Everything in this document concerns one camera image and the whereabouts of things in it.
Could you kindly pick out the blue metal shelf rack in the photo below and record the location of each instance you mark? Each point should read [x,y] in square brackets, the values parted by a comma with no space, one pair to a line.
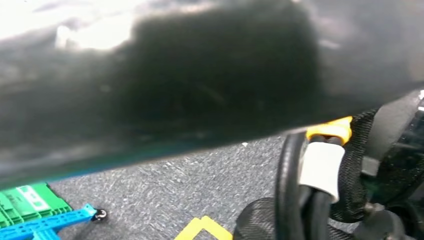
[49,222]

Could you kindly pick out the black robot body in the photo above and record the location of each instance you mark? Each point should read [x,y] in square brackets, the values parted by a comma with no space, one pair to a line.
[397,165]

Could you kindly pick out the yellow tape square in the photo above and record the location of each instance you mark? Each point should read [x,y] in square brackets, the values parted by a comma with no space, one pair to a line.
[198,225]

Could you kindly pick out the green plastic crate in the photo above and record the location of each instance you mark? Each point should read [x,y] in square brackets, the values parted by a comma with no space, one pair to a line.
[13,207]

